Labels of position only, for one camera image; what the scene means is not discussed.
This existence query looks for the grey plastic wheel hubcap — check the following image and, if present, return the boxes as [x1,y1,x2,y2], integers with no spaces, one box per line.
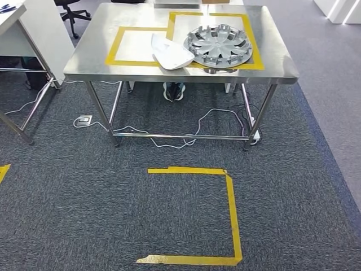
[183,24,254,69]

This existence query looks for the white plastic cover part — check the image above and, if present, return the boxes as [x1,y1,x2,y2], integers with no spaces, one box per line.
[151,33,196,71]

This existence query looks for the steel workbench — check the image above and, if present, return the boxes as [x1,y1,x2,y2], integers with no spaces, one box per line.
[62,3,300,151]

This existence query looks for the person's shoe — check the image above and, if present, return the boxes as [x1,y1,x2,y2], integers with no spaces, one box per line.
[163,82,176,102]
[174,82,186,102]

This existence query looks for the white power strip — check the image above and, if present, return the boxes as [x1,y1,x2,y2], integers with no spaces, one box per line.
[77,115,93,127]
[249,117,262,146]

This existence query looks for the yellow tape square outline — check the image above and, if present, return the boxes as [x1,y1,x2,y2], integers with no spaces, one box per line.
[136,166,243,266]
[0,163,11,185]

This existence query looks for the small yellow tape rectangle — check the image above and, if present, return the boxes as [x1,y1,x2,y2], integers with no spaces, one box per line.
[104,26,170,68]

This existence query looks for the large yellow tape rectangle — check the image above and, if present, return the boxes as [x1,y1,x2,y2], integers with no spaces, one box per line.
[166,11,265,71]

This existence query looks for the dark grey metal strip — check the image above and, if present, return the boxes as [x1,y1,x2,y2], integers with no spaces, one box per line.
[154,3,200,10]

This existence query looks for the black office chair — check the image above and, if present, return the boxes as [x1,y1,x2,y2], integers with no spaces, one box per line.
[54,0,93,40]

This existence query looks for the white furniture panel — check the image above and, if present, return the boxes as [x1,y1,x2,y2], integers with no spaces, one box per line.
[314,0,361,25]

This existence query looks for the steel table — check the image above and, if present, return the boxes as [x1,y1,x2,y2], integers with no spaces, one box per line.
[0,3,61,146]

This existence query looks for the white cable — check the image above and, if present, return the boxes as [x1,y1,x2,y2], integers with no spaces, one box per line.
[4,77,122,130]
[112,108,255,150]

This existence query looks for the black cable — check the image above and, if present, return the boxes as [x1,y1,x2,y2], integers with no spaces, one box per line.
[227,88,263,145]

